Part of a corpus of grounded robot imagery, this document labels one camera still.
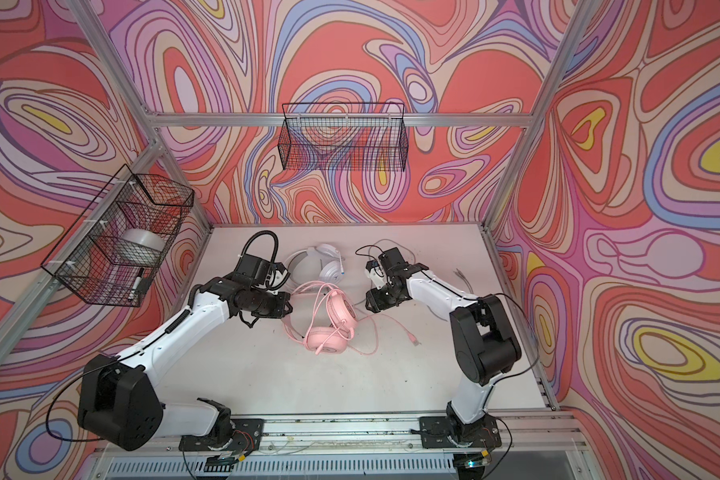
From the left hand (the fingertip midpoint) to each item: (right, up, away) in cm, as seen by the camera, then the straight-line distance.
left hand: (295, 306), depth 83 cm
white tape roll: (-34, +17, -13) cm, 40 cm away
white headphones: (+4, +12, +25) cm, 28 cm away
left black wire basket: (-44, +15, -10) cm, 47 cm away
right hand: (+24, -2, +8) cm, 26 cm away
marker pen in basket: (-36, +7, -11) cm, 39 cm away
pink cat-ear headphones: (+14, -3, -12) cm, 19 cm away
